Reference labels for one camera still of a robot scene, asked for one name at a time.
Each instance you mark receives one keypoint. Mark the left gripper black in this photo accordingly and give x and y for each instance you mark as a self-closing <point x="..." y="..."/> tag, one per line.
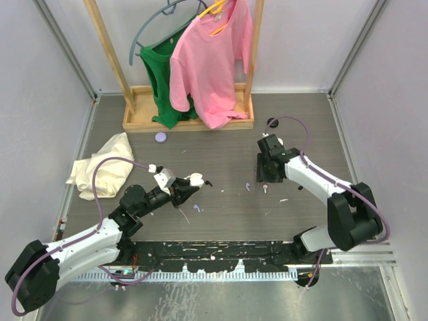
<point x="180" y="189"/>

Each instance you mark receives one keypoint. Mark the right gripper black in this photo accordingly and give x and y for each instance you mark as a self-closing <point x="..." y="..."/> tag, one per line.
<point x="261" y="174"/>

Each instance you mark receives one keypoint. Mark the white earbud case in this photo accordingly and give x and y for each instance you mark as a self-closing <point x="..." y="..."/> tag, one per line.
<point x="195" y="180"/>

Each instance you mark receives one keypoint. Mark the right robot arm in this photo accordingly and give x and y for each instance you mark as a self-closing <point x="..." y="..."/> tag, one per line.
<point x="352" y="216"/>

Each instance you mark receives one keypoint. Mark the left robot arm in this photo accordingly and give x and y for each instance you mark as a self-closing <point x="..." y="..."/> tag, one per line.
<point x="42" y="269"/>

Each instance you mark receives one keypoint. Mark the black earbud case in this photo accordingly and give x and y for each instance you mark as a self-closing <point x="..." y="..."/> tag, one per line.
<point x="272" y="123"/>

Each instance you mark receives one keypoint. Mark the purple earbud case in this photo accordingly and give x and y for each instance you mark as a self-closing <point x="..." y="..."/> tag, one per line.
<point x="161" y="137"/>

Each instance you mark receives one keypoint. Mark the cream cloth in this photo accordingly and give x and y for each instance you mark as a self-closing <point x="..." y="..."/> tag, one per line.
<point x="106" y="170"/>

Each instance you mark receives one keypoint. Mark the pink t-shirt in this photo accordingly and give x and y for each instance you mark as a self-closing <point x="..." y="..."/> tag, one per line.
<point x="206" y="69"/>

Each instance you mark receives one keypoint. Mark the green t-shirt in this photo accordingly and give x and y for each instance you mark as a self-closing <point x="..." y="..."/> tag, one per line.
<point x="156" y="59"/>

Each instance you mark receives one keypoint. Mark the yellow clothes hanger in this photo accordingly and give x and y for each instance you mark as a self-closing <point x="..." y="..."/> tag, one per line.
<point x="217" y="23"/>

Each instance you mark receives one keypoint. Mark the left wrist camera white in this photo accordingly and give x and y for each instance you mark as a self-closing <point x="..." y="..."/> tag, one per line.
<point x="163" y="177"/>

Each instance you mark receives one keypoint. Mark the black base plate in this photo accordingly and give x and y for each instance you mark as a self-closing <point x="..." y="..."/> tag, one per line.
<point x="214" y="256"/>

